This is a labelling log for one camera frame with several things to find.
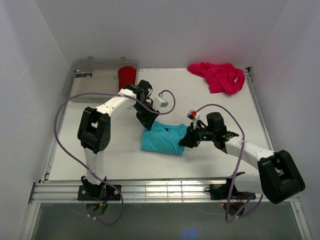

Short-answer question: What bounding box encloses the magenta t shirt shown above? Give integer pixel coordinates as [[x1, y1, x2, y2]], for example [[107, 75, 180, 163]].
[[187, 62, 246, 96]]

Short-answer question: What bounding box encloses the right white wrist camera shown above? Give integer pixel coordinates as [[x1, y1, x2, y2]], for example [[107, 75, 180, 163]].
[[186, 109, 200, 123]]

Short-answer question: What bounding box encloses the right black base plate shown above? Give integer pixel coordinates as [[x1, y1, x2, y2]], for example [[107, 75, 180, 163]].
[[205, 183, 252, 200]]

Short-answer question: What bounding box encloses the cyan t shirt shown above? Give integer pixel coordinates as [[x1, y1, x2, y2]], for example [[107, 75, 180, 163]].
[[140, 121, 187, 156]]

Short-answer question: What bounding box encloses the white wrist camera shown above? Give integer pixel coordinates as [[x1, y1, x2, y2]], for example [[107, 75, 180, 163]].
[[153, 96, 169, 110], [186, 109, 200, 123]]

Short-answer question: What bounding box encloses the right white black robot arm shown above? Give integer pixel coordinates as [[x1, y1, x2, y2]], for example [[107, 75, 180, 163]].
[[179, 110, 306, 204]]

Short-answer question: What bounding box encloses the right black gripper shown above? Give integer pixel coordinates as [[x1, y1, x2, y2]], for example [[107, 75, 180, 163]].
[[178, 121, 216, 148]]

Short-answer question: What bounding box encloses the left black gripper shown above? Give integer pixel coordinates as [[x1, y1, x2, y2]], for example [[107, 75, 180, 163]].
[[132, 101, 160, 131]]

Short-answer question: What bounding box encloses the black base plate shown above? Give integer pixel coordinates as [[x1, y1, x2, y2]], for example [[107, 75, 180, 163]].
[[76, 185, 122, 202], [205, 183, 252, 200]]

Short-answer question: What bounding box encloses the clear plastic bin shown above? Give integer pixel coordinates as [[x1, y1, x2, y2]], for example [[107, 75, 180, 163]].
[[61, 57, 140, 98]]

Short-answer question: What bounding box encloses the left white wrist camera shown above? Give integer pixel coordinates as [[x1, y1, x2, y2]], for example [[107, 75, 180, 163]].
[[153, 96, 169, 110]]

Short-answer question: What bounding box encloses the rolled red t shirt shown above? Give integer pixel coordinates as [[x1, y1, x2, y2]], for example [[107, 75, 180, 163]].
[[117, 66, 137, 91]]

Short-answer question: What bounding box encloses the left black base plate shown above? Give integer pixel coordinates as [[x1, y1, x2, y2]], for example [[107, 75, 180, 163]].
[[76, 185, 122, 202]]

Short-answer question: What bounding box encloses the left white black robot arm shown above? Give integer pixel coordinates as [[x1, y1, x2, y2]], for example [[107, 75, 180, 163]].
[[77, 80, 159, 200]]

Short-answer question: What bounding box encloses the aluminium frame rail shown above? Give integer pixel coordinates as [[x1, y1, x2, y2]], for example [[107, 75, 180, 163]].
[[29, 178, 298, 204]]

